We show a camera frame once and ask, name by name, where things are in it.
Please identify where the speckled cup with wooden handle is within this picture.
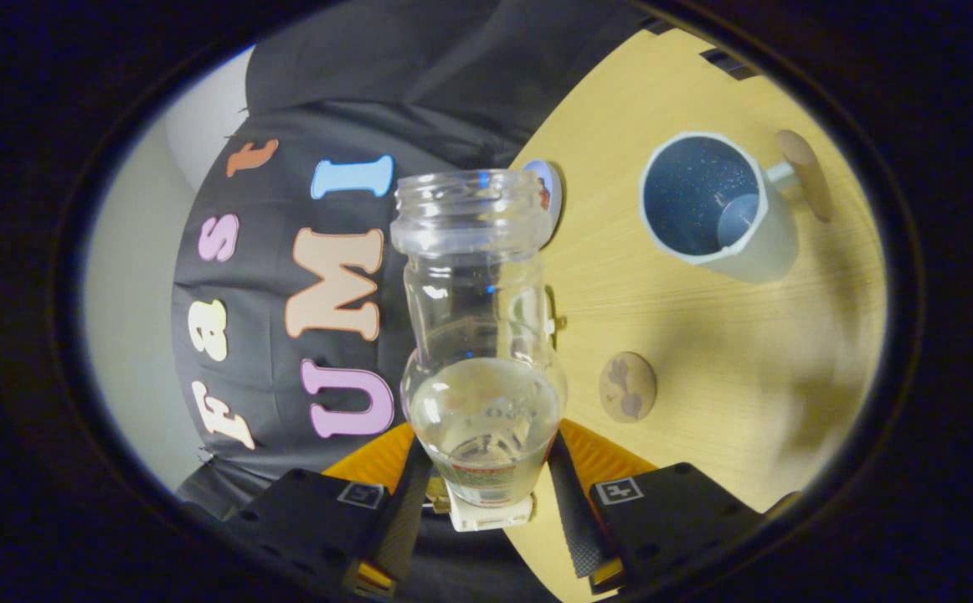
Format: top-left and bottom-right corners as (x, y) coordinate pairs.
(640, 128), (833, 284)

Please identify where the black backdrop cloth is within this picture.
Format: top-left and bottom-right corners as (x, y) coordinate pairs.
(170, 0), (646, 603)

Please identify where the clear glass juice bottle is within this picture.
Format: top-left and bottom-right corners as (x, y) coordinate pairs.
(390, 169), (569, 509)

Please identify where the small blue plate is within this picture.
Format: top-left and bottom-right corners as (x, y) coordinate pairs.
(523, 159), (564, 250)

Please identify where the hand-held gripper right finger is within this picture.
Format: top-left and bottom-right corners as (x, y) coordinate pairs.
(547, 419), (768, 595)

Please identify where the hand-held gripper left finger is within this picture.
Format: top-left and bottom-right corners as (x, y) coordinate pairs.
(223, 423), (435, 597)

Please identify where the wooden table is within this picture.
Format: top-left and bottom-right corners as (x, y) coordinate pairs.
(503, 29), (888, 603)

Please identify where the round cork coaster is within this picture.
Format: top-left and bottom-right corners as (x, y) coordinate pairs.
(600, 352), (657, 423)

